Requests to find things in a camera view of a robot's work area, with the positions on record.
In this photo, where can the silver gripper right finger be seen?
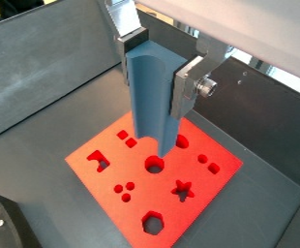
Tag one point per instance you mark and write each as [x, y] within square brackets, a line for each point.
[191, 80]

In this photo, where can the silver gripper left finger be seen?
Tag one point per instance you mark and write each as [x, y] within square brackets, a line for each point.
[130, 33]

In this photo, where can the blue arch block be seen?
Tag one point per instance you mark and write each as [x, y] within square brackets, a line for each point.
[151, 66]

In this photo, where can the red shape sorting board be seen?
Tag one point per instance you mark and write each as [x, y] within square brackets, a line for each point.
[153, 195]

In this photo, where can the black curved bracket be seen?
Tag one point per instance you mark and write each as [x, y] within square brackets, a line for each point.
[17, 234]

